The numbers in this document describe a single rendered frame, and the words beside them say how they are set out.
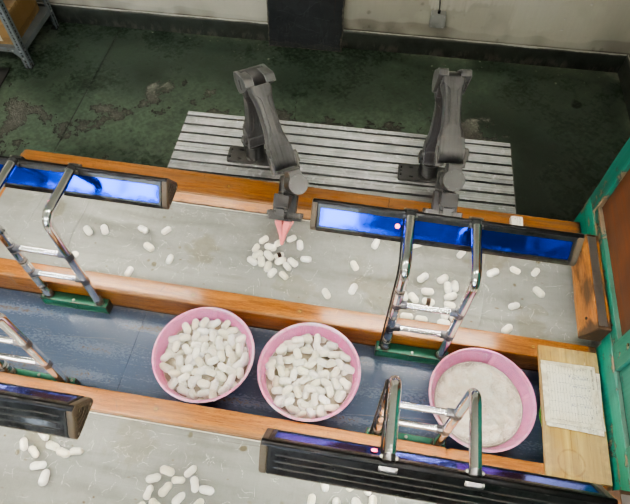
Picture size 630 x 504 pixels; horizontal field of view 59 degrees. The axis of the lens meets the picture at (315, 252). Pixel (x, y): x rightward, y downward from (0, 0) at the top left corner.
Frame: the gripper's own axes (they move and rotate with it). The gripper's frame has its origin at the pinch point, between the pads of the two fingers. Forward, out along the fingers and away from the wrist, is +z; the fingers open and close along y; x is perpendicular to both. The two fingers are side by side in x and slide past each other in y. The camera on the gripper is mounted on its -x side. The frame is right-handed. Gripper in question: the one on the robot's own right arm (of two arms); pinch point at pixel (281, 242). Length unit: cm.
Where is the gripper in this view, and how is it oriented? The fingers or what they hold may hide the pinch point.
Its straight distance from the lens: 165.1
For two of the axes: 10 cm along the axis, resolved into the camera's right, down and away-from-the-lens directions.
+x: 1.1, -1.0, 9.9
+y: 9.9, 1.4, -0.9
